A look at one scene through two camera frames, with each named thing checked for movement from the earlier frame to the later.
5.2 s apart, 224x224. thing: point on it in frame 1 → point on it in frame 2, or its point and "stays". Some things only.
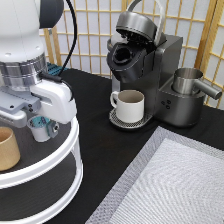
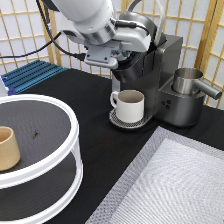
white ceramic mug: x=129 y=104 stays
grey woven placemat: x=175 y=179 stays
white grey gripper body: x=51 y=98 → x=126 y=38
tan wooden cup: x=9 y=151 stays
